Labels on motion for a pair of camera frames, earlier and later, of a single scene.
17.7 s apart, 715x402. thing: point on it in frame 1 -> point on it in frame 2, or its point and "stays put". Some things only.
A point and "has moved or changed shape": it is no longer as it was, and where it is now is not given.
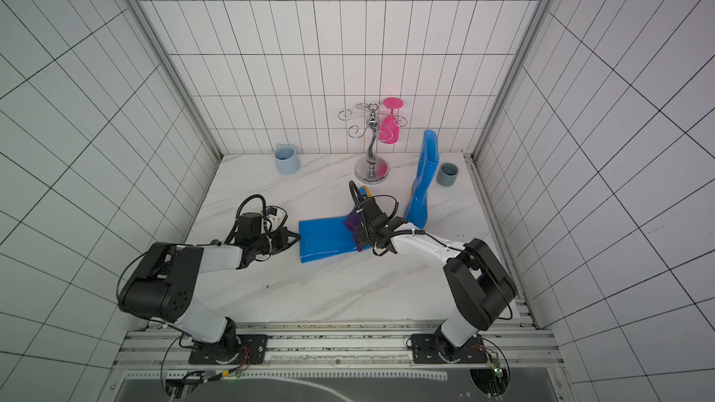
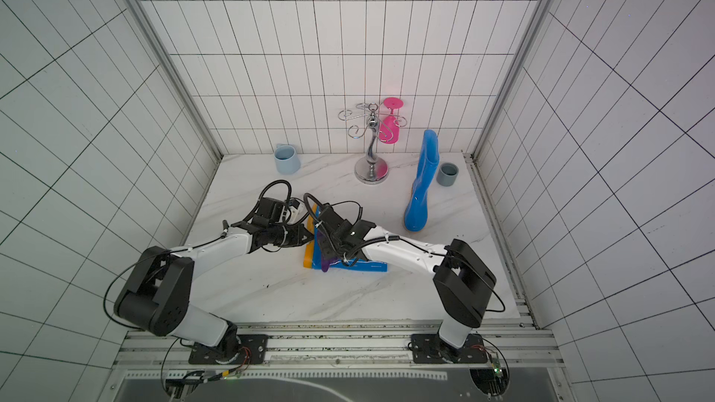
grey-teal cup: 447,174 stays put
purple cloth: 353,221 has moved or changed shape
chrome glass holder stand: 371,170 stays put
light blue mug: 287,160 stays put
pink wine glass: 389,126 stays put
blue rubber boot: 327,237 has moved or changed shape
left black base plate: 249,349 stays put
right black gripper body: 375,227 -> 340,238
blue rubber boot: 417,209 stays put
